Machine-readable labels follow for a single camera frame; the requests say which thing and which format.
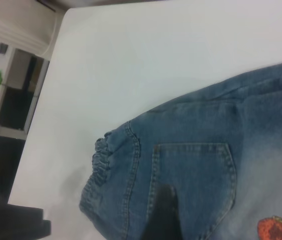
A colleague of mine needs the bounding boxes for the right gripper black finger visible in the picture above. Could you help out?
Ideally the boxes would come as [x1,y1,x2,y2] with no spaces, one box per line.
[140,184,184,240]

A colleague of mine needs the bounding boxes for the blue denim shorts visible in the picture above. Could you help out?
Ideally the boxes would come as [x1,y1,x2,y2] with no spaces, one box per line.
[79,57,282,240]

